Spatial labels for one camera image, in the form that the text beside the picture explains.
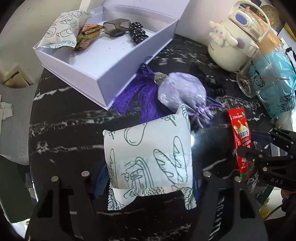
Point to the white pastry-print snack packet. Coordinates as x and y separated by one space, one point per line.
64 31

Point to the cream cartoon water bottle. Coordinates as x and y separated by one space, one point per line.
234 41

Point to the lavender drawstring sachet pouch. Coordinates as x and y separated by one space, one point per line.
187 91

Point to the lavender gift box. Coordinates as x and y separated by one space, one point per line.
108 65

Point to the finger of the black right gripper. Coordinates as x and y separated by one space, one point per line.
284 139
276 171

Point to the purple knitted cloth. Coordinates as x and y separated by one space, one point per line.
142 92

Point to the grey bed mattress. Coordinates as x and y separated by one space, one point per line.
15 129

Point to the black plastic case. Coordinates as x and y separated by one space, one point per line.
116 28

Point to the woven round coaster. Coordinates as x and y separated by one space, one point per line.
272 15

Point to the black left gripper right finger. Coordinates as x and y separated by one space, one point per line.
240 216

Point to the red spicy snack packet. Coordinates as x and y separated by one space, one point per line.
242 137

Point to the grey cloth garment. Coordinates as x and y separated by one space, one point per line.
6 110

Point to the brown cereal snack packet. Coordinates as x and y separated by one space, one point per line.
87 35

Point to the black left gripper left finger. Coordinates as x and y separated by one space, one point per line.
51 218

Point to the white bread-print snack packet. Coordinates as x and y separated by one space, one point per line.
151 158

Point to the clear glass mug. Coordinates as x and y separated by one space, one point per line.
251 78

